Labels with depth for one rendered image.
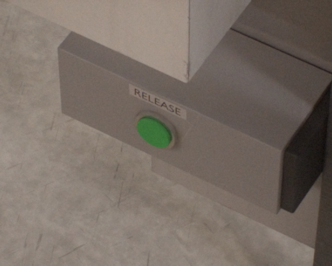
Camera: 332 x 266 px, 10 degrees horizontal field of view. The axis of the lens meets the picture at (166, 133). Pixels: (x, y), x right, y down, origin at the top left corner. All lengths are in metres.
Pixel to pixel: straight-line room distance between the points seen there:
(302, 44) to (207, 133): 0.10
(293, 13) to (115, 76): 0.14
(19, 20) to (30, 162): 0.28
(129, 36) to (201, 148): 0.22
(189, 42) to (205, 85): 0.22
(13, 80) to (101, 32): 1.73
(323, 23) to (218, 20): 0.18
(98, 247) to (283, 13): 1.40
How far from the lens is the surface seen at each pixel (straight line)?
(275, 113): 1.47
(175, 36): 1.26
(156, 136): 1.50
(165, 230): 2.85
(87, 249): 2.84
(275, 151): 1.45
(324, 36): 1.47
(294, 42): 1.49
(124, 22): 1.28
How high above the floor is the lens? 2.32
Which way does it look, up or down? 52 degrees down
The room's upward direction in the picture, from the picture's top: straight up
